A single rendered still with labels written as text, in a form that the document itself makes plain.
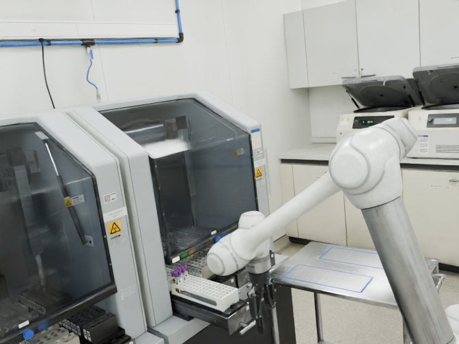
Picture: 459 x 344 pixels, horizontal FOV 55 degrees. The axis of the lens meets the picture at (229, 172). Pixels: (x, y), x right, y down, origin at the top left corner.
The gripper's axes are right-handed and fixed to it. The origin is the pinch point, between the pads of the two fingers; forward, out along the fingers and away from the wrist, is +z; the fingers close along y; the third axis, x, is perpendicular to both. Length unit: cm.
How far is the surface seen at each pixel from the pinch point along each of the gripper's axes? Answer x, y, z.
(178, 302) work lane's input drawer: -39.1, 6.7, -1.1
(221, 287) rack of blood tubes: -22.3, -2.5, -7.1
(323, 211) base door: -108, -229, 40
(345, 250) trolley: -1, -66, -2
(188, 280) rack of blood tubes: -39.5, -0.8, -7.1
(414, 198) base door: -26, -229, 21
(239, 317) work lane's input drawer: -12.1, 0.4, 1.7
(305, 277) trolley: -2.8, -33.0, -2.2
